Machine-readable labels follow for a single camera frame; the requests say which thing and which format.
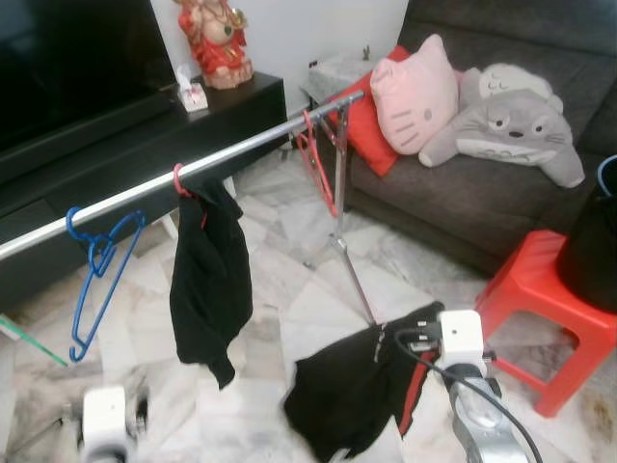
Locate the lace-covered side table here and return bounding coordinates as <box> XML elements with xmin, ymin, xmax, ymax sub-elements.
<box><xmin>304</xmin><ymin>53</ymin><xmax>382</xmax><ymax>105</ymax></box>

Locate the black soundbar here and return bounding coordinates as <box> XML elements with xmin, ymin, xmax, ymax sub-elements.
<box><xmin>0</xmin><ymin>92</ymin><xmax>179</xmax><ymax>184</ymax></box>

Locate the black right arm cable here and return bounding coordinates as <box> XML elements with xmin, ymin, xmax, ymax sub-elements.
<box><xmin>390</xmin><ymin>328</ymin><xmax>546</xmax><ymax>463</ymax></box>

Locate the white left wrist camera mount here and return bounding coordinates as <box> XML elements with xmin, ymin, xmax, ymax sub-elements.
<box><xmin>80</xmin><ymin>386</ymin><xmax>131</xmax><ymax>463</ymax></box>

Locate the white pink tissue box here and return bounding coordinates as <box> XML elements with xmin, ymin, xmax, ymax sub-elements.
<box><xmin>175</xmin><ymin>63</ymin><xmax>210</xmax><ymax>114</ymax></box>

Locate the blue plastic hanger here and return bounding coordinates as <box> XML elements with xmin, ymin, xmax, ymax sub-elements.
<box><xmin>66</xmin><ymin>205</ymin><xmax>148</xmax><ymax>363</ymax></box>

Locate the red plastic stool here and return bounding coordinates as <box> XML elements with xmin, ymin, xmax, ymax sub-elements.
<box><xmin>474</xmin><ymin>230</ymin><xmax>617</xmax><ymax>419</ymax></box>

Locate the black flat television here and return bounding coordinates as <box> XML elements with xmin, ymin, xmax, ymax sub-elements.
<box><xmin>0</xmin><ymin>0</ymin><xmax>176</xmax><ymax>155</ymax></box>

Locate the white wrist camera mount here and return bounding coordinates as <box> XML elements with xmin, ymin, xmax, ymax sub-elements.
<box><xmin>80</xmin><ymin>386</ymin><xmax>131</xmax><ymax>463</ymax></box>
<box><xmin>436</xmin><ymin>309</ymin><xmax>486</xmax><ymax>368</ymax></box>

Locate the green plastic hanger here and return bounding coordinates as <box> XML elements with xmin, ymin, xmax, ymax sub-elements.
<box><xmin>0</xmin><ymin>313</ymin><xmax>70</xmax><ymax>369</ymax></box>

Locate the pink cat face cushion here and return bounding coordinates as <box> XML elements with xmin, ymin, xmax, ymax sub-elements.
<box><xmin>369</xmin><ymin>34</ymin><xmax>461</xmax><ymax>155</ymax></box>

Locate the red laughing Buddha statue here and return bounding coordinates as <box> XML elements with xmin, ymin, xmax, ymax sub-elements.
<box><xmin>174</xmin><ymin>0</ymin><xmax>255</xmax><ymax>91</ymax></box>

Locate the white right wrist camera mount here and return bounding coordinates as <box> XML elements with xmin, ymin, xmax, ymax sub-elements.
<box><xmin>436</xmin><ymin>309</ymin><xmax>486</xmax><ymax>368</ymax></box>

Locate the black TV console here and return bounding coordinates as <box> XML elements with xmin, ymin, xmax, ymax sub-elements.
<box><xmin>0</xmin><ymin>72</ymin><xmax>288</xmax><ymax>310</ymax></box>

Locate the silver metal clothes rack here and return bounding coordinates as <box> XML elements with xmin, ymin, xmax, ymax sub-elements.
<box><xmin>0</xmin><ymin>90</ymin><xmax>382</xmax><ymax>329</ymax></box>

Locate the dark grey sofa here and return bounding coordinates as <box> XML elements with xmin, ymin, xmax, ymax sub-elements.
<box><xmin>328</xmin><ymin>0</ymin><xmax>617</xmax><ymax>281</ymax></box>

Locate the grey Totoro plush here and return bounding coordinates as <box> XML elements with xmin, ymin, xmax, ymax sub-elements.
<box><xmin>417</xmin><ymin>63</ymin><xmax>587</xmax><ymax>189</ymax></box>

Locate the red cushion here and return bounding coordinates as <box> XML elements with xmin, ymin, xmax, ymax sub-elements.
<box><xmin>337</xmin><ymin>45</ymin><xmax>411</xmax><ymax>177</ymax></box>

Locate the black hanging garment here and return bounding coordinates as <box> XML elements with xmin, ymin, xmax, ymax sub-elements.
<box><xmin>169</xmin><ymin>178</ymin><xmax>254</xmax><ymax>390</ymax></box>

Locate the red plastic hanger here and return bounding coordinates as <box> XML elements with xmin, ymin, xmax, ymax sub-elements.
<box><xmin>172</xmin><ymin>162</ymin><xmax>208</xmax><ymax>228</ymax></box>
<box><xmin>294</xmin><ymin>108</ymin><xmax>340</xmax><ymax>218</ymax></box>

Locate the dark garment with red trim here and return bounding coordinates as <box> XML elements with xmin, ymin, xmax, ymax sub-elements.
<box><xmin>282</xmin><ymin>301</ymin><xmax>446</xmax><ymax>462</ymax></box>

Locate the black round bin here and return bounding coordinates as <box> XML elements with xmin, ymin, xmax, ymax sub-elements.
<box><xmin>556</xmin><ymin>154</ymin><xmax>617</xmax><ymax>312</ymax></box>

